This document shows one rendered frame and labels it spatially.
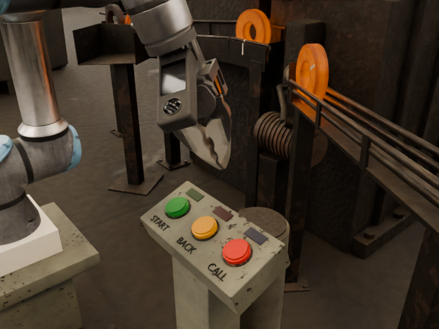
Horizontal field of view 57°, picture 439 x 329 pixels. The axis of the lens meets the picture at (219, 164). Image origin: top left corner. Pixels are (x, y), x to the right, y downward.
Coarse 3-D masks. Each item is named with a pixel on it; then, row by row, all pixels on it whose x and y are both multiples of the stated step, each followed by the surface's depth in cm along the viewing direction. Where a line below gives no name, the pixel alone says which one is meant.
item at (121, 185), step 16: (80, 32) 164; (96, 32) 175; (112, 32) 177; (128, 32) 175; (80, 48) 166; (96, 48) 176; (112, 48) 180; (128, 48) 178; (144, 48) 164; (80, 64) 165; (96, 64) 163; (112, 64) 161; (128, 64) 169; (128, 80) 171; (128, 96) 174; (128, 112) 177; (128, 128) 181; (128, 144) 185; (128, 160) 189; (128, 176) 193; (144, 176) 201; (160, 176) 201; (128, 192) 188; (144, 192) 188
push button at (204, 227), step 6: (204, 216) 64; (198, 222) 63; (204, 222) 63; (210, 222) 63; (192, 228) 63; (198, 228) 62; (204, 228) 62; (210, 228) 62; (216, 228) 62; (198, 234) 62; (204, 234) 61; (210, 234) 62
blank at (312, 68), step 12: (312, 48) 99; (300, 60) 108; (312, 60) 99; (324, 60) 98; (300, 72) 109; (312, 72) 100; (324, 72) 98; (300, 84) 109; (312, 84) 100; (324, 84) 99; (324, 96) 101
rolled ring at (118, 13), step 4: (108, 8) 222; (112, 8) 218; (116, 8) 216; (120, 8) 218; (108, 12) 224; (112, 12) 225; (116, 12) 216; (120, 12) 216; (108, 16) 226; (112, 16) 228; (116, 16) 217; (120, 16) 216; (108, 20) 227; (112, 20) 229; (120, 20) 216; (124, 20) 218
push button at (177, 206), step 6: (174, 198) 69; (180, 198) 68; (168, 204) 68; (174, 204) 68; (180, 204) 67; (186, 204) 67; (168, 210) 67; (174, 210) 67; (180, 210) 67; (186, 210) 67; (174, 216) 67
